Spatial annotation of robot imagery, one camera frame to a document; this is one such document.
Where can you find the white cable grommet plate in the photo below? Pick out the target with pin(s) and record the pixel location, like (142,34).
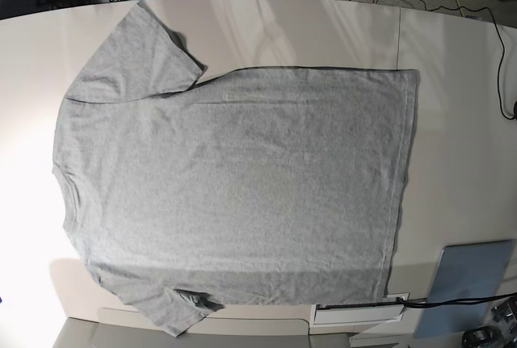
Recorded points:
(388,310)

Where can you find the grey T-shirt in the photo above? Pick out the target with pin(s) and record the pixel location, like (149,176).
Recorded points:
(268,185)

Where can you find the black device bottom right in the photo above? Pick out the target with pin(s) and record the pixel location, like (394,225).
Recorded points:
(483,337)

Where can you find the blue-grey flat panel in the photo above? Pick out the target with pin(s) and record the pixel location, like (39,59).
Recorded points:
(465,271)

